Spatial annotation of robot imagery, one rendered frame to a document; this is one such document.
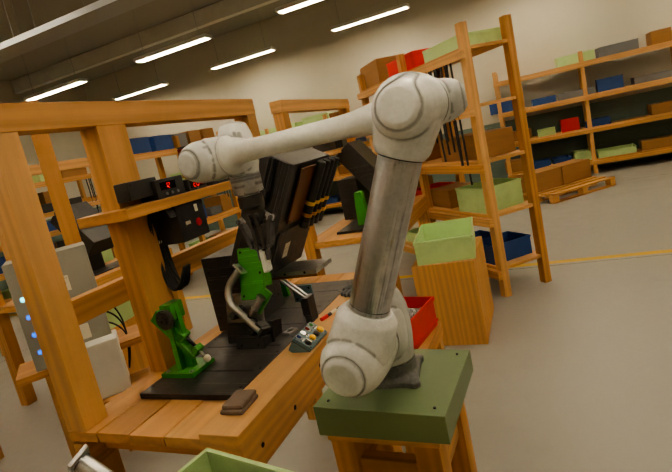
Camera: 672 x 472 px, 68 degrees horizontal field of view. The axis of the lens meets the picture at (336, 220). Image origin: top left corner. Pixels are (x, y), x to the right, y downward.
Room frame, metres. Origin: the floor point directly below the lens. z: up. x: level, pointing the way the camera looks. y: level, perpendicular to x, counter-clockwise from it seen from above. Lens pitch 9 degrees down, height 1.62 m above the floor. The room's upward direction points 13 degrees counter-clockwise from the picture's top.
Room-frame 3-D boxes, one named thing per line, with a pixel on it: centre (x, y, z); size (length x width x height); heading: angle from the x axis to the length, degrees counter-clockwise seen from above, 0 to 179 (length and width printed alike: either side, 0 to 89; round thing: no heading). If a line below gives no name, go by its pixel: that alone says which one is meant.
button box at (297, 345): (1.77, 0.20, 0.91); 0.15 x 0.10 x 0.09; 155
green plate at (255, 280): (1.97, 0.37, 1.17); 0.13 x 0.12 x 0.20; 155
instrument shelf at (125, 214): (2.17, 0.63, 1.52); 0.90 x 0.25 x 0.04; 155
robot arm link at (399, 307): (1.33, -0.06, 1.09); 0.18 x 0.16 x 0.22; 155
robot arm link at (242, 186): (1.45, 0.23, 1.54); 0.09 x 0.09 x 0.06
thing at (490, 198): (5.18, -1.15, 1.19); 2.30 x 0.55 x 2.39; 17
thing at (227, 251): (2.22, 0.47, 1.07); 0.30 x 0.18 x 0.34; 155
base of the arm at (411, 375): (1.36, -0.07, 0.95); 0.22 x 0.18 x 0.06; 165
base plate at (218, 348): (2.06, 0.39, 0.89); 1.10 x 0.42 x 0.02; 155
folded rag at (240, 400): (1.40, 0.41, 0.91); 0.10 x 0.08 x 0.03; 157
